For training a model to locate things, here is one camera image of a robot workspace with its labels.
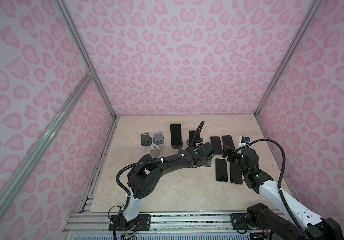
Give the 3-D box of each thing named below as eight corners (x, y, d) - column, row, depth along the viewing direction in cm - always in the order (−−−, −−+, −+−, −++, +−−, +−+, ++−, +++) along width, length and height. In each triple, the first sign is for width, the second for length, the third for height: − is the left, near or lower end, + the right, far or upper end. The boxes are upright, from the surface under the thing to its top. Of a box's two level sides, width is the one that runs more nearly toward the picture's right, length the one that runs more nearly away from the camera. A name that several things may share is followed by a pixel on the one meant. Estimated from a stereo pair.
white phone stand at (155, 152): (150, 159, 98) (148, 152, 92) (151, 154, 100) (149, 147, 94) (160, 158, 98) (159, 152, 92) (160, 154, 100) (159, 147, 94)
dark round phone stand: (141, 146, 104) (139, 140, 98) (143, 139, 108) (141, 133, 102) (151, 146, 104) (149, 140, 98) (152, 139, 107) (150, 133, 102)
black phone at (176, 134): (171, 149, 103) (169, 135, 91) (171, 138, 109) (170, 123, 97) (181, 149, 103) (181, 135, 91) (181, 137, 109) (181, 123, 97)
